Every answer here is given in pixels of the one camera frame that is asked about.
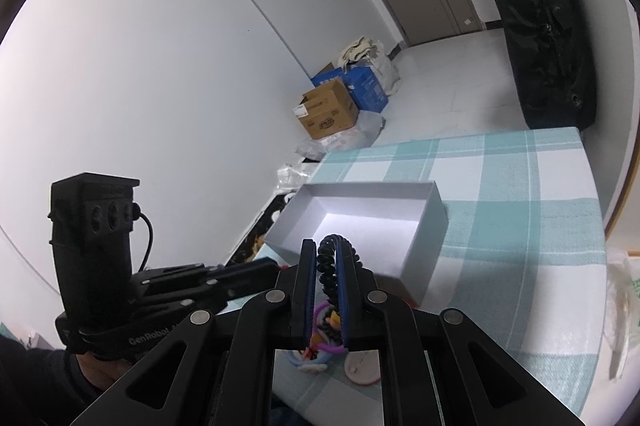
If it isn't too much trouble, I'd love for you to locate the black spiral hair tie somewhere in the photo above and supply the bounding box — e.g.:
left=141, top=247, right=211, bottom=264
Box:
left=316, top=233, right=364, bottom=337

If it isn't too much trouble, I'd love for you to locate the purple ring bracelet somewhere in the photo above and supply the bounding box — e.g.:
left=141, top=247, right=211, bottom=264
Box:
left=309, top=299, right=350, bottom=356

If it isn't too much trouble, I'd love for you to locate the left hand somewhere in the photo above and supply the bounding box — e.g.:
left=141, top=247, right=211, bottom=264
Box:
left=76, top=352, right=132, bottom=390

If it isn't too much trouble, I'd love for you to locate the white round pin badge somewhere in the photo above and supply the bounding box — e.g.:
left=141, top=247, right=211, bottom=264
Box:
left=344, top=350, right=381, bottom=386

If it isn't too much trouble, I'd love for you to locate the silver plastic bag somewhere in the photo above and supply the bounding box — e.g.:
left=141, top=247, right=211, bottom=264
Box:
left=276, top=163, right=316, bottom=193

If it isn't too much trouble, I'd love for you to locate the white open cardboard box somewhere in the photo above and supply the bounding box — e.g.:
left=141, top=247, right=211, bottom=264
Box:
left=265, top=181, right=448, bottom=306

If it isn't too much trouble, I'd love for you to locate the teal plaid tablecloth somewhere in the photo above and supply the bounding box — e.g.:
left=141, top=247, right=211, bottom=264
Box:
left=219, top=126, right=609, bottom=426

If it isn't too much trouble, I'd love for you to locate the brown cardboard box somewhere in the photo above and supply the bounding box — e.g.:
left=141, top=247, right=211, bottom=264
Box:
left=293, top=79, right=359, bottom=140

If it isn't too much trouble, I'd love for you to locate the white plastic bag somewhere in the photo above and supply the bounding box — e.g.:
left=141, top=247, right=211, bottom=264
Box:
left=296, top=111, right=386, bottom=161

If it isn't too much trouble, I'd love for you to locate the blue cardboard box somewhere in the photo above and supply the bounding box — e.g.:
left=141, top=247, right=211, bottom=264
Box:
left=311, top=66, right=388, bottom=113

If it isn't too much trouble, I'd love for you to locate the black hanging garment bag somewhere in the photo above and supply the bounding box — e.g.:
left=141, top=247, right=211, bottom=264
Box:
left=495, top=0, right=597, bottom=131

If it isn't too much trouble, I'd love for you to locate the blue ring bracelet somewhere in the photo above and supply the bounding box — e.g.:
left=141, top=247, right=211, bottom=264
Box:
left=284, top=347, right=334, bottom=373

